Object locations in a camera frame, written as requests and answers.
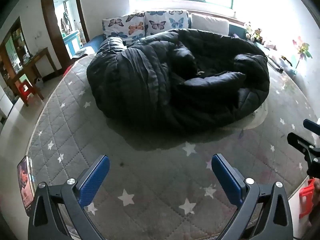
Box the black puffer down jacket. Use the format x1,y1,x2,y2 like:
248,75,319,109
87,29,270,130

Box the person right hand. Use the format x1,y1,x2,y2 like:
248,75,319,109
309,178,320,224

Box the red plastic stool by bed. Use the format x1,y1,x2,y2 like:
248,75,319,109
299,178,315,219

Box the picture book on floor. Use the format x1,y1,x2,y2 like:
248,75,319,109
17,155,34,217

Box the colourful paper pinwheel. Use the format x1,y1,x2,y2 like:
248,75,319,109
292,36,312,68

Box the plush toys group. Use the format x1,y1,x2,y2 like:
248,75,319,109
244,22,263,44

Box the grey star quilted mattress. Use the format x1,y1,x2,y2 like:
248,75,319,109
27,53,319,239

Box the small red plastic stool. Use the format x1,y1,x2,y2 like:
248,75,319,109
18,79,36,101

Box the wooden side table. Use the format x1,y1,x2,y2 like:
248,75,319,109
8,47,59,106

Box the white plain pillow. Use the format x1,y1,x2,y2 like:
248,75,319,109
191,14,229,36

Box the wooden glass display cabinet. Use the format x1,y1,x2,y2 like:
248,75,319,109
1,17,34,97

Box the blue sofa bench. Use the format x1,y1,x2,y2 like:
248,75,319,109
73,34,105,59

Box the right butterfly print pillow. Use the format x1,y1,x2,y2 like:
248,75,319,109
144,10,189,36

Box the butterfly print pillow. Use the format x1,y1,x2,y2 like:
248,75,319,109
102,12,145,43
144,10,189,36

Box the left butterfly print pillow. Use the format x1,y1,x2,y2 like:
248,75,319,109
102,12,145,43

